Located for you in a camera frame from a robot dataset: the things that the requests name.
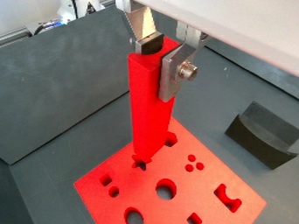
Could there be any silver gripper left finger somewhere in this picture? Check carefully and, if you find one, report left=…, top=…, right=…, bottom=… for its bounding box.
left=126, top=6, right=164, bottom=55

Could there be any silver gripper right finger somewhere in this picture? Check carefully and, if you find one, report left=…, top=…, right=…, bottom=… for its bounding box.
left=158, top=34, right=214, bottom=103

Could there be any long red arch peg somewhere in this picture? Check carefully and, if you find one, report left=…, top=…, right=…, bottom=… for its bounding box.
left=128, top=37, right=179, bottom=164

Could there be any black curved holder block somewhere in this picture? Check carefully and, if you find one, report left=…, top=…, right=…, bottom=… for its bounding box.
left=226, top=101, right=299, bottom=170

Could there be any red shape-sorting board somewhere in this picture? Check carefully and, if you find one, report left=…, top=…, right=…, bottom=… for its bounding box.
left=75, top=120, right=267, bottom=224

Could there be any black cable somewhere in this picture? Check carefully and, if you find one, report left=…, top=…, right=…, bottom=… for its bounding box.
left=32, top=22, right=56, bottom=36

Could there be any aluminium frame rail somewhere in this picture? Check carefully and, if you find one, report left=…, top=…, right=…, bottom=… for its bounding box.
left=0, top=18, right=68, bottom=47

